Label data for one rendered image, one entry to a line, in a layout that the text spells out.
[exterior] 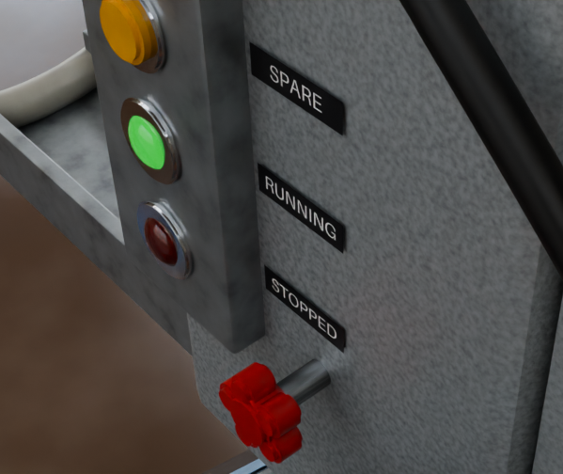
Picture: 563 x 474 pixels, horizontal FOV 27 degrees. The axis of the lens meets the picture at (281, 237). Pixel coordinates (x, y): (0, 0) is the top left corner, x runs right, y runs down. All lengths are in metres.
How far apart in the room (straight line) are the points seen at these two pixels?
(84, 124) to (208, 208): 0.46
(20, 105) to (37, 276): 1.54
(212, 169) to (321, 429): 0.13
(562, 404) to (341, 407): 0.12
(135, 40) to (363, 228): 0.10
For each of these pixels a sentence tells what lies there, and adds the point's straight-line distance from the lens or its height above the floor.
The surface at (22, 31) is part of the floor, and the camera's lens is 3.16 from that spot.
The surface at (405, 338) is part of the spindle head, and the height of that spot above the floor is 1.34.
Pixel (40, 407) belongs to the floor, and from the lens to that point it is 2.18.
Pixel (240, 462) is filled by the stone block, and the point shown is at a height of 0.81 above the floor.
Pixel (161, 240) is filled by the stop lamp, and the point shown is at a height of 1.32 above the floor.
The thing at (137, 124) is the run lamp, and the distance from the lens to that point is 0.44.
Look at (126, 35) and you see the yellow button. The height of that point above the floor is 1.42.
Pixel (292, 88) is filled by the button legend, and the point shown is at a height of 1.42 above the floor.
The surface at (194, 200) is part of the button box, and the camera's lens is 0.44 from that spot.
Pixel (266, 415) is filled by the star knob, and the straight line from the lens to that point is 0.44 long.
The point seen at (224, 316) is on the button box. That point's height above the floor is 1.30.
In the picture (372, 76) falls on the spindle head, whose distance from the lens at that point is 0.35.
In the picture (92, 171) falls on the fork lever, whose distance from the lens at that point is 0.85.
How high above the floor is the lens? 1.64
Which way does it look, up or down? 42 degrees down
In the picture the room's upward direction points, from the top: 3 degrees counter-clockwise
